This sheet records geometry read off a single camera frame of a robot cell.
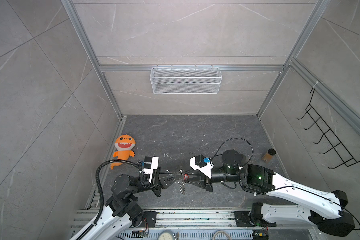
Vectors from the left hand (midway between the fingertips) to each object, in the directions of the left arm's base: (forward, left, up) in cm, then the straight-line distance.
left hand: (180, 173), depth 52 cm
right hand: (+1, -2, -4) cm, 5 cm away
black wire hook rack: (+5, -68, -2) cm, 68 cm away
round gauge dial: (-16, +7, -31) cm, 36 cm away
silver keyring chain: (-3, -1, -6) cm, 7 cm away
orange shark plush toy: (+32, +35, -28) cm, 55 cm away
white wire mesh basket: (+69, -6, -6) cm, 69 cm away
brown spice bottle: (+21, -55, -31) cm, 66 cm away
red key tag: (0, -2, -3) cm, 4 cm away
